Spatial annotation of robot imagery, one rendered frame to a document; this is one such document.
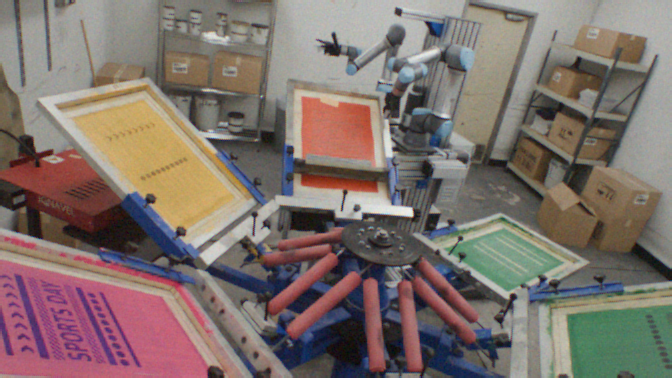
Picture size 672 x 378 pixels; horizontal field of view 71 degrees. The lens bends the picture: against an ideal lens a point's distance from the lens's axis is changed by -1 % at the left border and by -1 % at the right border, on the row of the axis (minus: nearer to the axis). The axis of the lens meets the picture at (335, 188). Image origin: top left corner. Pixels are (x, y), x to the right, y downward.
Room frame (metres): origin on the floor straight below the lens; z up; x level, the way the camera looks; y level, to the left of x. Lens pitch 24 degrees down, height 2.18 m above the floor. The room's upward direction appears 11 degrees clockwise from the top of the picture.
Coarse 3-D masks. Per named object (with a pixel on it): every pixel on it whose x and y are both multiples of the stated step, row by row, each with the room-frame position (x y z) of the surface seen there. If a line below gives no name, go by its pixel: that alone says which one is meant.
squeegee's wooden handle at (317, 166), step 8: (312, 160) 2.21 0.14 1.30; (304, 168) 2.21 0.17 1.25; (312, 168) 2.22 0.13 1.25; (320, 168) 2.22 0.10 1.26; (328, 168) 2.23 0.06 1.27; (336, 168) 2.23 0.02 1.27; (344, 168) 2.24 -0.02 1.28; (352, 168) 2.25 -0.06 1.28; (360, 168) 2.26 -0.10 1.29; (368, 168) 2.27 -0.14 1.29; (376, 168) 2.29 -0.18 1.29; (360, 176) 2.29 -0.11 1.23; (368, 176) 2.30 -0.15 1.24; (376, 176) 2.30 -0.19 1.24
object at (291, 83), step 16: (288, 80) 2.71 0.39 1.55; (288, 96) 2.61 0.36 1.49; (352, 96) 2.80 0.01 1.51; (368, 96) 2.81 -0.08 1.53; (384, 96) 2.84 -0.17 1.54; (288, 112) 2.51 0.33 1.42; (288, 128) 2.42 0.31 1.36; (384, 128) 2.62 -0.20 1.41; (288, 144) 2.34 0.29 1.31; (384, 144) 2.53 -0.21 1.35; (384, 160) 2.47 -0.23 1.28; (304, 192) 2.12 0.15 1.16
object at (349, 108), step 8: (344, 104) 2.73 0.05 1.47; (352, 104) 2.75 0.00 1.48; (360, 104) 2.77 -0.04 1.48; (344, 112) 2.68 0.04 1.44; (352, 112) 2.70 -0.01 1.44; (360, 112) 2.72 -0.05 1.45; (368, 112) 2.74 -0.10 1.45; (368, 120) 2.68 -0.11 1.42; (368, 128) 2.63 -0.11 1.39; (368, 136) 2.59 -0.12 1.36; (368, 144) 2.54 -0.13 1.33; (368, 152) 2.49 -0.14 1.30; (344, 184) 2.27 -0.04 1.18; (352, 184) 2.28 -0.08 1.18; (360, 184) 2.30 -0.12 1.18; (368, 184) 2.31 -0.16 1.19; (376, 184) 2.33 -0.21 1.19; (368, 192) 2.27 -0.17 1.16; (376, 192) 2.29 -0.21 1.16
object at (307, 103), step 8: (304, 104) 2.64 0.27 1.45; (312, 104) 2.66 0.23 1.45; (320, 104) 2.68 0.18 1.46; (328, 104) 2.69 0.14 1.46; (304, 112) 2.59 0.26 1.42; (304, 120) 2.54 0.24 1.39; (304, 128) 2.50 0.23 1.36; (304, 136) 2.45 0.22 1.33; (304, 144) 2.41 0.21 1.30; (304, 152) 2.36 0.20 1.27; (312, 152) 2.38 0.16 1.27; (304, 176) 2.24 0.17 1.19; (312, 176) 2.25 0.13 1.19; (320, 176) 2.27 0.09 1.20; (304, 184) 2.20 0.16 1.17; (312, 184) 2.21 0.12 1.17; (320, 184) 2.23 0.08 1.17; (328, 184) 2.24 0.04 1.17; (336, 184) 2.26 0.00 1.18
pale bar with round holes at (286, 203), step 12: (288, 204) 1.99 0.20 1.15; (300, 204) 2.01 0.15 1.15; (312, 204) 2.03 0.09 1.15; (324, 204) 2.04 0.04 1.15; (336, 204) 2.06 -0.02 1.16; (348, 204) 2.08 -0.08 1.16; (360, 204) 2.10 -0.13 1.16; (372, 204) 2.12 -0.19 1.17; (372, 216) 2.11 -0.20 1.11; (384, 216) 2.12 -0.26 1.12; (396, 216) 2.12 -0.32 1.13; (408, 216) 2.13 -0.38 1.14
